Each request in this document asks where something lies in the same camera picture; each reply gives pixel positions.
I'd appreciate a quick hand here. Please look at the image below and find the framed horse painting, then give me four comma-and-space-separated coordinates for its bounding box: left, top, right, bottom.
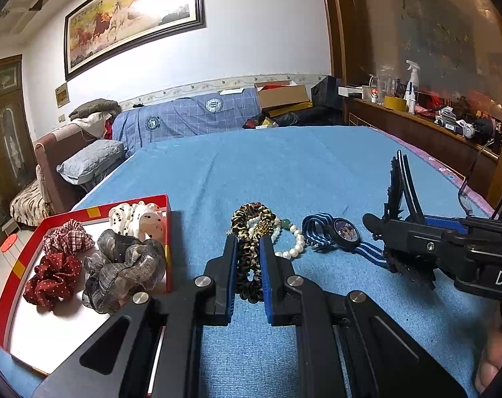
64, 0, 206, 81

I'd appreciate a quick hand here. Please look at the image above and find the grey pillow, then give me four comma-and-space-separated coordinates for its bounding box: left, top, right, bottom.
57, 139, 125, 185

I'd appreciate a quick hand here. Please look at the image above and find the white spray bottle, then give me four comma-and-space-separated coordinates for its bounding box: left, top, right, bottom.
405, 60, 421, 92

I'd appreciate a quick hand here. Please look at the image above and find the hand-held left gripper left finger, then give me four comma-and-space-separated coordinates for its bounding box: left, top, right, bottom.
33, 234, 240, 398

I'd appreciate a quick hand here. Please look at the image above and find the red cardboard box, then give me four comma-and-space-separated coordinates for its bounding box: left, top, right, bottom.
0, 193, 174, 376

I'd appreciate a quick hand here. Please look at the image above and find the wooden dresser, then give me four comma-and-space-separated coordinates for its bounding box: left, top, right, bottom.
346, 95, 502, 208

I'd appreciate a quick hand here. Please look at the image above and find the blue bed blanket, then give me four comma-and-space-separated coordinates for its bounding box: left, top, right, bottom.
35, 125, 496, 398

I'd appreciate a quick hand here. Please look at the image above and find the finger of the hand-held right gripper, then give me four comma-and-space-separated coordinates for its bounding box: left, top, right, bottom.
422, 216, 502, 238
362, 213, 464, 283

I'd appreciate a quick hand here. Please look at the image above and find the brown armchair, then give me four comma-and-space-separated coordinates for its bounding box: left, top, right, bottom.
34, 130, 106, 212

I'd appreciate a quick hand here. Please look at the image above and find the red plaid scrunchie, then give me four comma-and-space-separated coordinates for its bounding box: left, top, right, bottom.
42, 219, 96, 255

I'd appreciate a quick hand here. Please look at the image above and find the black hair claw clip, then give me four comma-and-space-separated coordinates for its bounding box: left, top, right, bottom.
381, 150, 436, 291

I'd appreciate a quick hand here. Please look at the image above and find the white pearl bracelet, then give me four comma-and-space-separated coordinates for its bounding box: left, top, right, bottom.
271, 223, 306, 260

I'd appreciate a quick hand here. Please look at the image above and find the pile of clothes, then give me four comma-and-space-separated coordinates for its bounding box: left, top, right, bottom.
68, 99, 122, 139

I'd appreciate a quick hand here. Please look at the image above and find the dark red dotted scrunchie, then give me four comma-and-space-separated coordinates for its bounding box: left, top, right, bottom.
23, 253, 83, 309

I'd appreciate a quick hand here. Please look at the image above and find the red round stool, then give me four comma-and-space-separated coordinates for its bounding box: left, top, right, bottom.
1, 232, 21, 253

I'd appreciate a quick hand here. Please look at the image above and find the clear glass pitcher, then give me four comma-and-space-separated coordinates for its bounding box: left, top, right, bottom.
369, 66, 394, 102

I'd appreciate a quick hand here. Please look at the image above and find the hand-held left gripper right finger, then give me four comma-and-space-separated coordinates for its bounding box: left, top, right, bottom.
258, 235, 469, 398

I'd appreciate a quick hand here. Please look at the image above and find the black plastic bag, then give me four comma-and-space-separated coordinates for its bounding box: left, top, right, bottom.
271, 105, 347, 127

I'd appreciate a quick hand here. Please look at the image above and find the open brown cardboard box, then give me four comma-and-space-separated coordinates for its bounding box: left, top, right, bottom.
254, 82, 312, 112

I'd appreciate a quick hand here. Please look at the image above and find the person's right hand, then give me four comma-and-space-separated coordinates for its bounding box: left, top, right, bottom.
475, 322, 502, 394

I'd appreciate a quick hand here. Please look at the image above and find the flat yellow box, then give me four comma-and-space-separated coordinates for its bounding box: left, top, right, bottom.
267, 103, 314, 120

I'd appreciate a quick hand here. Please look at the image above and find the blue checked quilt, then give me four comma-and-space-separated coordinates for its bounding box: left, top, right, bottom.
111, 88, 262, 154

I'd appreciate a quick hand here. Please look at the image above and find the watch with striped strap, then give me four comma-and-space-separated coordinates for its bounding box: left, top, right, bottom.
303, 213, 390, 268

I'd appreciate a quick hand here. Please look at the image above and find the white dotted scrunchie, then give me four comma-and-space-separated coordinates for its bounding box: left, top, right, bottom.
108, 201, 167, 242

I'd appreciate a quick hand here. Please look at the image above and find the wooden wardrobe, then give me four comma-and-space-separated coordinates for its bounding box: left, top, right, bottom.
0, 54, 38, 266

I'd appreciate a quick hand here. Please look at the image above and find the leopard print scrunchie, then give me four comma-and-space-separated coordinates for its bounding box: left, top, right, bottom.
230, 202, 276, 304

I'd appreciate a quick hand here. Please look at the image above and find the brown patterned mattress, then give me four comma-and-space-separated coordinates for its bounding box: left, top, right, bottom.
9, 166, 54, 227

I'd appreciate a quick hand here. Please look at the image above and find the grey sheer scrunchie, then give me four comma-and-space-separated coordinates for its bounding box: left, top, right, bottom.
83, 229, 167, 315

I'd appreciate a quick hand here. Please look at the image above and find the gold bead bracelet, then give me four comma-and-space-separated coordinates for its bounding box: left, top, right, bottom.
228, 216, 278, 241

